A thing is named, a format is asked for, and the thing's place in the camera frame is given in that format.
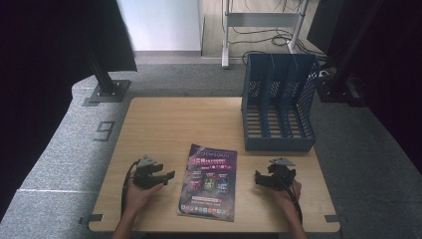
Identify black stand with dark base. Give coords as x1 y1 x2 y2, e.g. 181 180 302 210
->
316 0 382 108

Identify person's left hand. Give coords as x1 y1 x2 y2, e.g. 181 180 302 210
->
123 180 164 217

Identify purple glossy magazine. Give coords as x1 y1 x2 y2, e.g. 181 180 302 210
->
177 142 239 223

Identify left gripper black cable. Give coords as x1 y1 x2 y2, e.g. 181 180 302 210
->
120 159 141 217

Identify blue plastic file rack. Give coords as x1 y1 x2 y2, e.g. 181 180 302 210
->
241 52 321 153

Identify black curtain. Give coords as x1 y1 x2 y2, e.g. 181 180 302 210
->
0 0 138 222

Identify black floor cables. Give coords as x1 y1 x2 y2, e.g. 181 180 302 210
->
228 0 330 66

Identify person's right hand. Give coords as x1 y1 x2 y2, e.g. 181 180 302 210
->
271 179 303 214

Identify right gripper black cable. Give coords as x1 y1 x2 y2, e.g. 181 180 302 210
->
284 180 304 224

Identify black post with base plate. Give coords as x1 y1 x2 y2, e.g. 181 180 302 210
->
87 49 132 105

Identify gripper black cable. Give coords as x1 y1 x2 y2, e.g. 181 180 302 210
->
284 180 304 224
120 159 141 217

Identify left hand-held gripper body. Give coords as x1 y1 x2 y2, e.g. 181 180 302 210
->
133 154 161 190

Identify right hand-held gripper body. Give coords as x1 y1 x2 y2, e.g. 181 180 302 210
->
268 156 297 192

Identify white metal stand frame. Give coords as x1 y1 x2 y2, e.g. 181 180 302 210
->
221 0 311 70

